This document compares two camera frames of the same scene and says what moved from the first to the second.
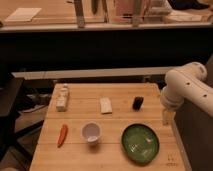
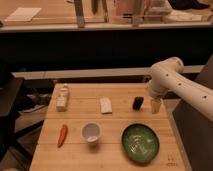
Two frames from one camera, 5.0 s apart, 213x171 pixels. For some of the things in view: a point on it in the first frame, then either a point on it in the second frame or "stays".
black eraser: x=137 y=104 stays
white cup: x=91 y=131 stays
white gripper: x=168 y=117 to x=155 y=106
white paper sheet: x=23 y=14 stays
